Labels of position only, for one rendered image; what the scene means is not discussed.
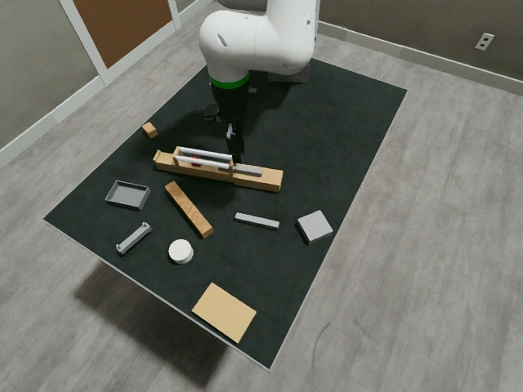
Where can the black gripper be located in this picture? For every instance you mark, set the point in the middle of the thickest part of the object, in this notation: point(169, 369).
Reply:
point(235, 126)

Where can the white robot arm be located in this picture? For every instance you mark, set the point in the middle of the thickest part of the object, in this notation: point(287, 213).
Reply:
point(280, 42)

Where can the brown wooden bar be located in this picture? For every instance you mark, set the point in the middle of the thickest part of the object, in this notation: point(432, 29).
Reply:
point(193, 214)

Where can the white cylinder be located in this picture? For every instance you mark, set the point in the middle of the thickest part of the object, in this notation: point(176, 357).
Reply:
point(181, 251)

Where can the tan flat rectangular board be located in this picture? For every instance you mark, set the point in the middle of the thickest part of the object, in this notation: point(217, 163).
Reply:
point(224, 312)

